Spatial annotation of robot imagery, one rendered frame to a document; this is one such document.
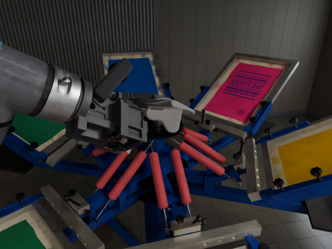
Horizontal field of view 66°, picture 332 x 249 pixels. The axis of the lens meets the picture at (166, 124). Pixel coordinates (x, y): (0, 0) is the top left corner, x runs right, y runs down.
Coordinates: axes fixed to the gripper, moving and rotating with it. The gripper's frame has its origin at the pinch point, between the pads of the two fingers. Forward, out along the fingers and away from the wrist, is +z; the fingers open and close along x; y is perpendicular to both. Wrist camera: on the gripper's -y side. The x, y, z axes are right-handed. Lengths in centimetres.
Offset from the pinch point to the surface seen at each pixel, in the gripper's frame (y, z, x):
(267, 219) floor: 2, 235, -86
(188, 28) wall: -289, 218, -133
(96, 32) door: -275, 108, -223
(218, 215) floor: -5, 204, -123
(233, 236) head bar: 20, 78, -35
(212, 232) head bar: 17, 69, -40
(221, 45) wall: -275, 277, -113
